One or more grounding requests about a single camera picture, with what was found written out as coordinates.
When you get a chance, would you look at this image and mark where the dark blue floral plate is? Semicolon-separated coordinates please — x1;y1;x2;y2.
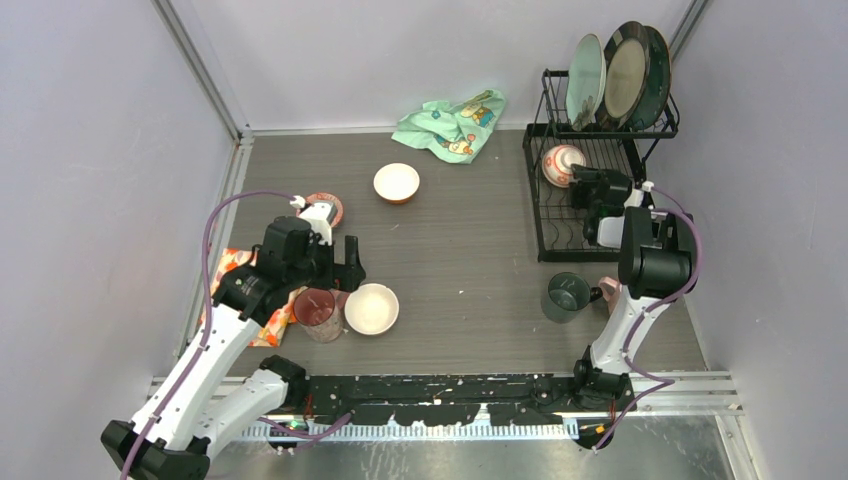
628;26;672;131

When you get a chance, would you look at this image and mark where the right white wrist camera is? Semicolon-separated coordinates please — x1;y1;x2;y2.
624;180;655;210

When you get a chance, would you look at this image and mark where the white ceramic bowl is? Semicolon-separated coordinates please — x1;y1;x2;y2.
344;283;400;336

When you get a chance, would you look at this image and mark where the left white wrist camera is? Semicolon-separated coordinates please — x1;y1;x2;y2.
290;196;335;246

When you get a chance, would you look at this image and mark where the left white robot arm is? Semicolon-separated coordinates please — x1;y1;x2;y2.
101;216;366;479

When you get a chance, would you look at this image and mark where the black wire dish rack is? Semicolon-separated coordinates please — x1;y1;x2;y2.
522;69;680;263

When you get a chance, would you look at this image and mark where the white bowl orange outside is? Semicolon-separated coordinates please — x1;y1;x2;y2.
373;163;420;204

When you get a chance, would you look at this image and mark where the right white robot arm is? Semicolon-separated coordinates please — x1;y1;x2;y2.
570;204;703;411

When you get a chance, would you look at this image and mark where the orange coral pattern bowl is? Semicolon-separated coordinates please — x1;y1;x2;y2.
542;144;587;188

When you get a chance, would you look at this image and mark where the pale pink mug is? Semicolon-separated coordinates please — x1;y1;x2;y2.
597;276;623;319

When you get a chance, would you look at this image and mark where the mint green flower plate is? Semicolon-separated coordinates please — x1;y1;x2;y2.
565;33;607;131

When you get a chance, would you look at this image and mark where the pink glass mug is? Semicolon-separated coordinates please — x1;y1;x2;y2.
292;288;349;343

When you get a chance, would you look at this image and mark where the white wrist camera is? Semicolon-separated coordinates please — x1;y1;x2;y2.
624;180;655;210
290;196;335;246

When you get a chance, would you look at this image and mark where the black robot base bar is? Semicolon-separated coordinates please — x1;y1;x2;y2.
273;373;635;427

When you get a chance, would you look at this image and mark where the dark green mug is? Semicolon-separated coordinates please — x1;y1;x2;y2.
541;272;602;324

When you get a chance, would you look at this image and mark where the black rimmed cream plate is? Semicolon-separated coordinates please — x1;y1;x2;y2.
597;21;650;130

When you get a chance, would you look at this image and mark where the orange floral cloth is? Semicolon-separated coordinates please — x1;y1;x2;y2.
209;248;305;347

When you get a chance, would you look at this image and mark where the mint green cartoon cloth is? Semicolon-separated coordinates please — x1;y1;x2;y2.
391;89;506;164

